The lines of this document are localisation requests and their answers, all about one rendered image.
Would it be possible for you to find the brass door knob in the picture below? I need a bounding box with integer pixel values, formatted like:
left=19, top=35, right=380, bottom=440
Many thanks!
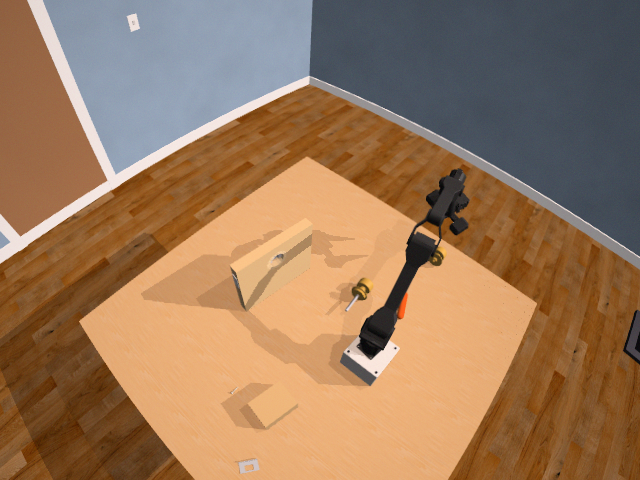
left=429, top=246, right=447, bottom=266
left=345, top=278, right=373, bottom=311

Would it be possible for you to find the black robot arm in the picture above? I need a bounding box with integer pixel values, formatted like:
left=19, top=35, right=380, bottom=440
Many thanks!
left=356, top=168, right=470, bottom=360

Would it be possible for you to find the orange-handled screwdriver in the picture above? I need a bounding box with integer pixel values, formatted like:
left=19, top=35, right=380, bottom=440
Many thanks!
left=397, top=293, right=408, bottom=319

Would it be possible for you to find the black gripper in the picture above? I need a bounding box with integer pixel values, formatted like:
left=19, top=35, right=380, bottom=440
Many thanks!
left=426, top=190, right=469, bottom=236

